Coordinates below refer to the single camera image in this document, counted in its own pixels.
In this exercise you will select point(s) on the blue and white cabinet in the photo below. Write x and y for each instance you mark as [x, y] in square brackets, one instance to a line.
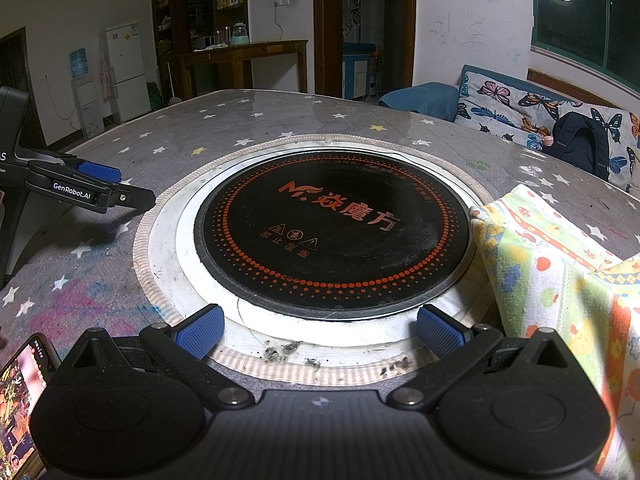
[356, 72]

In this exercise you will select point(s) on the blue water bottle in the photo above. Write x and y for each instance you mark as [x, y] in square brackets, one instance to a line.
[79, 62]

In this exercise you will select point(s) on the white round cooktop surround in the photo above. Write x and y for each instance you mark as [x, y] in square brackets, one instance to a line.
[170, 260]

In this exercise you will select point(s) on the wooden shelf cabinet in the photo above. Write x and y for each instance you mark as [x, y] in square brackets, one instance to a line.
[200, 0]

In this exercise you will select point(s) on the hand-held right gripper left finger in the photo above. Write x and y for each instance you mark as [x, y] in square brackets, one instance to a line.
[200, 332]

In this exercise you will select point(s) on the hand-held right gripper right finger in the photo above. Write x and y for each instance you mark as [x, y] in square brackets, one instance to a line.
[440, 327]

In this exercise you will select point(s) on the green framed window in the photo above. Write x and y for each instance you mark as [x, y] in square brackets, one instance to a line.
[590, 15]

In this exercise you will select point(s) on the white mop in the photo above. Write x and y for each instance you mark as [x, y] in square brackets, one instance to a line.
[173, 92]

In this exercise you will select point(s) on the black backpack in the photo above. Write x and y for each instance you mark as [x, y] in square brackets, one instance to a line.
[580, 145]

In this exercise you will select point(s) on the black smartphone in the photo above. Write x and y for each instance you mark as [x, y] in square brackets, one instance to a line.
[22, 400]

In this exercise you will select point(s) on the dark wooden table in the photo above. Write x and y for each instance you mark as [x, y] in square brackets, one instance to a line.
[250, 49]

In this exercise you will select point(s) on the colourful mushroom print garment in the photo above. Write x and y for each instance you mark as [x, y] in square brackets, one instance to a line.
[560, 285]

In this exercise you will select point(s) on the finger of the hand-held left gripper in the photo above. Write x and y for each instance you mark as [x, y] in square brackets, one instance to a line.
[100, 171]
[75, 191]

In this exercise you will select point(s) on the butterfly print sofa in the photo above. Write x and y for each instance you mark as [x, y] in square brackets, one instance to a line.
[500, 105]

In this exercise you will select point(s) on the dark wooden door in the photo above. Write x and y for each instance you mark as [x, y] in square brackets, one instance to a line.
[17, 75]

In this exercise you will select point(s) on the black round induction cooktop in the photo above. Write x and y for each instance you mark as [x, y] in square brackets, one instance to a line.
[330, 230]

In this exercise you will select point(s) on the white refrigerator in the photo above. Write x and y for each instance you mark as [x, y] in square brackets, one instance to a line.
[127, 70]

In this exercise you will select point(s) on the brown wooden door frame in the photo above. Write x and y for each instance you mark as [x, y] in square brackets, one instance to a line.
[407, 25]

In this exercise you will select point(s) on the white water dispenser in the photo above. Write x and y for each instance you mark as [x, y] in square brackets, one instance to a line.
[89, 107]

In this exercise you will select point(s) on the blue cushion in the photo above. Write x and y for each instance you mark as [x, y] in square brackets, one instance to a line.
[420, 100]

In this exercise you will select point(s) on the light blue kettle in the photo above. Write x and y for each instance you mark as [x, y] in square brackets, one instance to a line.
[239, 34]

